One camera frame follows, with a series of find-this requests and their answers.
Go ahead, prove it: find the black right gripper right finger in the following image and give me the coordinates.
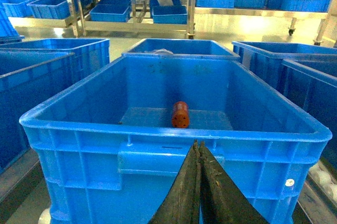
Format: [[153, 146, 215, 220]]
[[199, 142, 268, 224]]

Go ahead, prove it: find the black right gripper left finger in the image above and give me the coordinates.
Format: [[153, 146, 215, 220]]
[[149, 141, 201, 223]]

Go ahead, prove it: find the orange cylindrical cap 4680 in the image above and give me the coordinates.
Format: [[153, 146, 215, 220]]
[[171, 101, 190, 128]]

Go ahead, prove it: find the large blue bin upper right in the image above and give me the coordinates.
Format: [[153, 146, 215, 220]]
[[19, 55, 332, 223]]

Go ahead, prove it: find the large blue bin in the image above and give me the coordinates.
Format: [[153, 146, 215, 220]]
[[1, 51, 74, 172], [19, 55, 332, 223]]

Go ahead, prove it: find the blue bin far right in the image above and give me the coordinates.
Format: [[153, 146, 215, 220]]
[[232, 41, 336, 89]]

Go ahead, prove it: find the blue bin behind right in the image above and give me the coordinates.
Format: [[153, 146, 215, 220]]
[[122, 38, 240, 61]]

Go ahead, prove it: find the blue bin behind left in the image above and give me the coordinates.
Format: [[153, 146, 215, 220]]
[[1, 38, 110, 81]]

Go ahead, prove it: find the large blue bin upper left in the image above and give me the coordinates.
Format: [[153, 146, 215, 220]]
[[1, 51, 74, 172]]

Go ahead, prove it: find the far stainless steel rack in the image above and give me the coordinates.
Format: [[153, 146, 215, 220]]
[[9, 0, 332, 44]]

